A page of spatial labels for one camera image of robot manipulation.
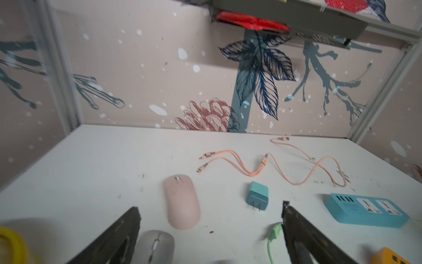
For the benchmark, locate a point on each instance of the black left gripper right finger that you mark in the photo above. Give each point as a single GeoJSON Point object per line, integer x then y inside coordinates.
{"type": "Point", "coordinates": [305, 243]}

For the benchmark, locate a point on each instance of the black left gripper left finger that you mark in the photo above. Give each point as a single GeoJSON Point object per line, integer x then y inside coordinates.
{"type": "Point", "coordinates": [116, 244]}

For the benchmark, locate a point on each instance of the silver grey computer mouse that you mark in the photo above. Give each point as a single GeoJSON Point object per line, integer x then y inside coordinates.
{"type": "Point", "coordinates": [154, 247]}

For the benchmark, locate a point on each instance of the pink computer mouse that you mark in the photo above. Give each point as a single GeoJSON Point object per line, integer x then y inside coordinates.
{"type": "Point", "coordinates": [183, 207]}

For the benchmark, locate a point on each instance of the orange power strip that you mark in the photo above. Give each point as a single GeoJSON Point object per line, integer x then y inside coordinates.
{"type": "Point", "coordinates": [387, 256]}

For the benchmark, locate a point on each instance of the teal power strip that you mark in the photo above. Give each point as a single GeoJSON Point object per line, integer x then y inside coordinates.
{"type": "Point", "coordinates": [364, 210]}

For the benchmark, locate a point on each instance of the yellow bowl with buns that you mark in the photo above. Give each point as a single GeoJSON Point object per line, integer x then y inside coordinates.
{"type": "Point", "coordinates": [13, 248]}

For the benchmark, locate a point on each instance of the red Chuba cassava chips bag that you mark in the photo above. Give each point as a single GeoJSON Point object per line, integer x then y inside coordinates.
{"type": "Point", "coordinates": [250, 22]}

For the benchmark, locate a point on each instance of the right rear frame post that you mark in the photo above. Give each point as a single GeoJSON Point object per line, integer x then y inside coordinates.
{"type": "Point", "coordinates": [389, 85]}

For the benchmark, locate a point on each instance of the black wire wall basket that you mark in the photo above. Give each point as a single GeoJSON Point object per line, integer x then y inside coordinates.
{"type": "Point", "coordinates": [283, 12]}

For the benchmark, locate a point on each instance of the horizontal aluminium frame bar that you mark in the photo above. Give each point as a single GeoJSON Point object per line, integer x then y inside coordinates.
{"type": "Point", "coordinates": [352, 19]}

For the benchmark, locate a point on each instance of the aluminium frame corner post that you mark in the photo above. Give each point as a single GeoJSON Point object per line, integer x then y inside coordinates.
{"type": "Point", "coordinates": [55, 63]}

